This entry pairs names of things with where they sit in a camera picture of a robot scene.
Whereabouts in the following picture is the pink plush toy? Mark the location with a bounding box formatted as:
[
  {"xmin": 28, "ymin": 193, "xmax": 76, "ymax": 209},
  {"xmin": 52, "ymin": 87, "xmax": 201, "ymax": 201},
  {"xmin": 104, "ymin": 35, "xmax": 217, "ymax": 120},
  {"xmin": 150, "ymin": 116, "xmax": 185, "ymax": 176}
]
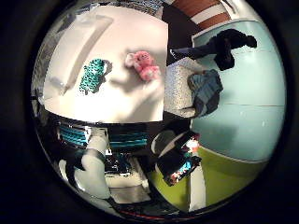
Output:
[{"xmin": 124, "ymin": 50, "xmax": 162, "ymax": 83}]

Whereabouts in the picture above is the white speckled chair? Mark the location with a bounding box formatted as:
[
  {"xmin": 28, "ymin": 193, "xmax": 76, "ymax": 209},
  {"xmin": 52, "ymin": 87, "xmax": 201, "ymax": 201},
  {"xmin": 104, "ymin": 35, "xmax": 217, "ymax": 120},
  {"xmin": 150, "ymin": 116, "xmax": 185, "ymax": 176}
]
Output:
[{"xmin": 163, "ymin": 57, "xmax": 206, "ymax": 119}]

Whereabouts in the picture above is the blue-grey jacket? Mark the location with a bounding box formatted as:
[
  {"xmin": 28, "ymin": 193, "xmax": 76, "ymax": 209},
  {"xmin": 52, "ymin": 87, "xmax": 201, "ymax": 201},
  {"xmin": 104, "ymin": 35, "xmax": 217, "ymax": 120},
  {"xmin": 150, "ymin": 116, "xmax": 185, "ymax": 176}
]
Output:
[{"xmin": 187, "ymin": 68, "xmax": 224, "ymax": 119}]

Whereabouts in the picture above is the teal spotted plush toy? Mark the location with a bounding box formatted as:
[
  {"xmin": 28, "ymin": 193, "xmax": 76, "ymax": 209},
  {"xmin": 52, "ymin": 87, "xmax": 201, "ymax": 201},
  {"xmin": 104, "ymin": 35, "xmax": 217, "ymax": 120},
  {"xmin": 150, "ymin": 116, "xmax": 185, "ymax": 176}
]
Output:
[{"xmin": 78, "ymin": 58, "xmax": 107, "ymax": 95}]

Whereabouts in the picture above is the grey equipment box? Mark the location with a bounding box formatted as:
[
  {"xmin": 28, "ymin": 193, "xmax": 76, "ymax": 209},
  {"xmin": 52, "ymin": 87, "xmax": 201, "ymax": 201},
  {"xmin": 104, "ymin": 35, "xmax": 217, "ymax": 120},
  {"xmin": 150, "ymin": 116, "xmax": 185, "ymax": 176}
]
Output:
[{"xmin": 104, "ymin": 148, "xmax": 151, "ymax": 203}]

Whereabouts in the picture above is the white upright panel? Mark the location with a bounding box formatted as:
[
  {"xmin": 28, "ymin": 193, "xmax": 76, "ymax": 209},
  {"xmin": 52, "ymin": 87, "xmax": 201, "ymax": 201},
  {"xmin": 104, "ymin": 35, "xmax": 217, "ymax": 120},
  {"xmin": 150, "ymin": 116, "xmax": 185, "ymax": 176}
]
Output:
[{"xmin": 188, "ymin": 161, "xmax": 208, "ymax": 213}]

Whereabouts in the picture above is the person in dark clothes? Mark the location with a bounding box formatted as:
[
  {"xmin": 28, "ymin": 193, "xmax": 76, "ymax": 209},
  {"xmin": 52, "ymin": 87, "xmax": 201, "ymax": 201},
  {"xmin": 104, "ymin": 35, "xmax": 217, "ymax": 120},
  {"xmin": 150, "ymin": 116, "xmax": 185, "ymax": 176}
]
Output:
[{"xmin": 169, "ymin": 28, "xmax": 259, "ymax": 72}]

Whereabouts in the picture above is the blue-white patterned rug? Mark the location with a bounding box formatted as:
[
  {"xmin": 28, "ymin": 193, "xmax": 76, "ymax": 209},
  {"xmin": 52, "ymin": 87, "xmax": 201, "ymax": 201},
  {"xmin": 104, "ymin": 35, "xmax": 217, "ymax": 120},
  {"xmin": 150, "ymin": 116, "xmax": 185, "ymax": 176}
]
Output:
[{"xmin": 118, "ymin": 0, "xmax": 166, "ymax": 17}]

